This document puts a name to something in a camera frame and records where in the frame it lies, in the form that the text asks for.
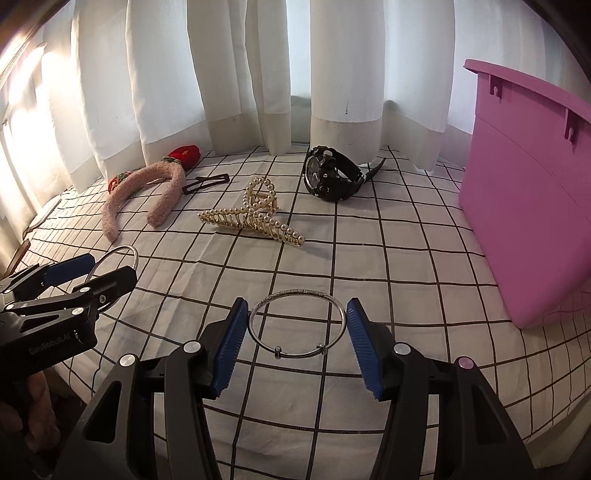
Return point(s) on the white checkered tablecloth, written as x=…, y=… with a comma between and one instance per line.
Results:
x=378, y=258

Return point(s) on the person's left hand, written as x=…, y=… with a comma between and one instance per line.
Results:
x=44, y=415

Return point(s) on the pearl hair claw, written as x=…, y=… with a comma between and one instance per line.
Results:
x=258, y=221

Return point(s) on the pink plastic tub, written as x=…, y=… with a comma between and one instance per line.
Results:
x=521, y=194

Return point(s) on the white curtain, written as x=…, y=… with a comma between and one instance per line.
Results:
x=240, y=69

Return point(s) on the pink strawberry plush headband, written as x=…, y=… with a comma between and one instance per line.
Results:
x=161, y=177

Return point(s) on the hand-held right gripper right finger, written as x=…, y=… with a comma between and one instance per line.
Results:
x=364, y=350

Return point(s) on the large silver bangle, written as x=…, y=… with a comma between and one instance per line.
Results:
x=135, y=258

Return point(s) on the black hair clip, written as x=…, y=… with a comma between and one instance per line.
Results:
x=207, y=181

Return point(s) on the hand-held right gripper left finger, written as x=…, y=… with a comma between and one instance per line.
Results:
x=228, y=350

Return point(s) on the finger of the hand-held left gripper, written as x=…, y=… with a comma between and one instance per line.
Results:
x=69, y=270
x=111, y=284

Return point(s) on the black wrist watch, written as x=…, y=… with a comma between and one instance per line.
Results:
x=330, y=175

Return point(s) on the dark brown flat case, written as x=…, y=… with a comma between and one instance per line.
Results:
x=19, y=254

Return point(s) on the white flat device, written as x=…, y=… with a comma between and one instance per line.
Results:
x=46, y=211

